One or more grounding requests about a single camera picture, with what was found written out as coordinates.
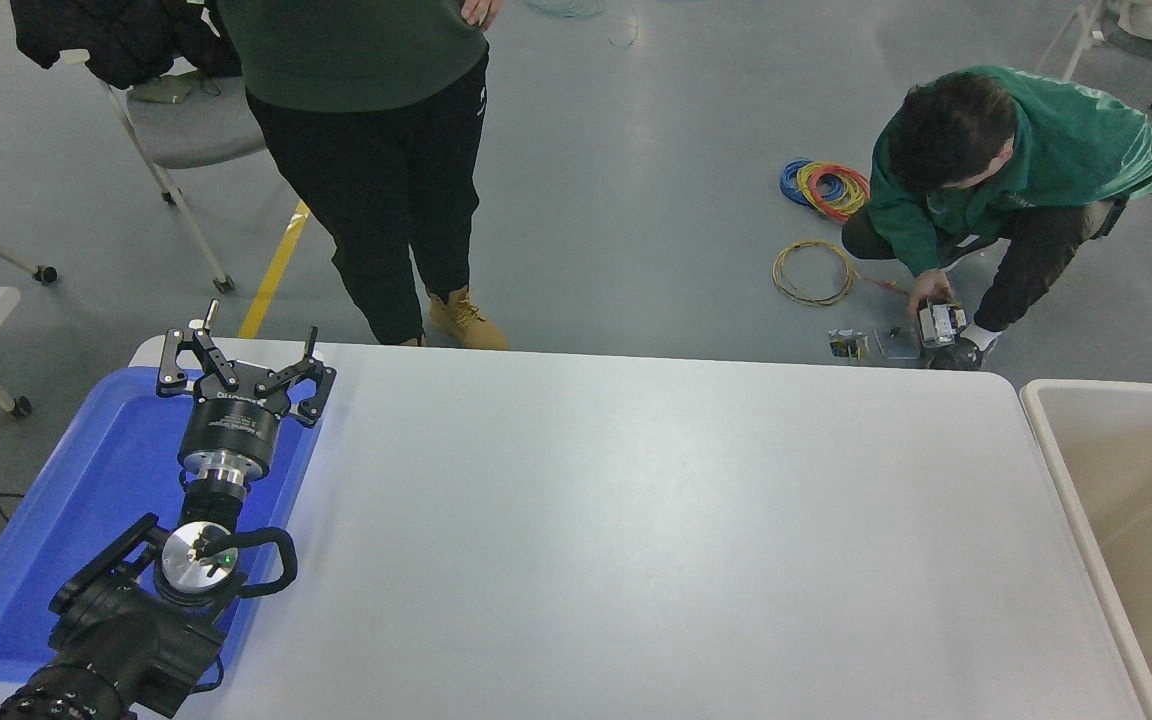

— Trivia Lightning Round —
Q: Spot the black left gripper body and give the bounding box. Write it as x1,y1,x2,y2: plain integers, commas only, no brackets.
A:
179,366,289,473

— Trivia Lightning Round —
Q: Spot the small clear white box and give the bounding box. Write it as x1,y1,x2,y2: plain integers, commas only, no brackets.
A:
918,303,967,348

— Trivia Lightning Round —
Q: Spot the person's right hand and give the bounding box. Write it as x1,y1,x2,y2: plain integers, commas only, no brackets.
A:
908,270,952,321

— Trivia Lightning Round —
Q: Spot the blue plastic tray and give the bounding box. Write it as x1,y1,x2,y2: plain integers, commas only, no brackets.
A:
0,365,327,686

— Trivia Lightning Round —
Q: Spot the grey chair with white legs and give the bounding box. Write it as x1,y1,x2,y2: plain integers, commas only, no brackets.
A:
61,50,269,293

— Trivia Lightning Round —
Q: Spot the person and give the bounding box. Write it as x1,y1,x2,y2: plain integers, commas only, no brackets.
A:
216,0,512,351
841,65,1152,371

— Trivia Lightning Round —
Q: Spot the black jacket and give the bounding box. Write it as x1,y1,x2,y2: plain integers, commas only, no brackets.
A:
9,0,242,89

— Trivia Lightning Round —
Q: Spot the thin yellow wire coil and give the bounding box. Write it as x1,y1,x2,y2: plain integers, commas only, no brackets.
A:
772,239,857,308

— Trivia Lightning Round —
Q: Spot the blue wire coil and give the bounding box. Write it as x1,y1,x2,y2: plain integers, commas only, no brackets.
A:
779,158,847,208

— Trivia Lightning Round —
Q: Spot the red and yellow wire coil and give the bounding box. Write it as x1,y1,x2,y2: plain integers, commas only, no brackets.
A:
798,162,872,223

